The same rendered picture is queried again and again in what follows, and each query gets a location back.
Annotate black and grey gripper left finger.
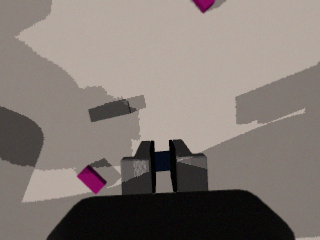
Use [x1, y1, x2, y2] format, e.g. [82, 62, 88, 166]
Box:
[120, 141, 156, 195]

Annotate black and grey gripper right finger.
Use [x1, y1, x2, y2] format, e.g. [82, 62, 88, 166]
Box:
[169, 139, 208, 192]

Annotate small dark blue block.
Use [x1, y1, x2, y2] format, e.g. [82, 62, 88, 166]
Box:
[155, 151, 171, 172]

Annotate dark magenta block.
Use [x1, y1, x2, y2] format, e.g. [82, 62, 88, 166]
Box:
[192, 0, 215, 13]
[77, 165, 107, 194]

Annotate grey rectangular bar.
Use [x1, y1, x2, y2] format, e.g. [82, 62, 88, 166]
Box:
[88, 101, 131, 122]

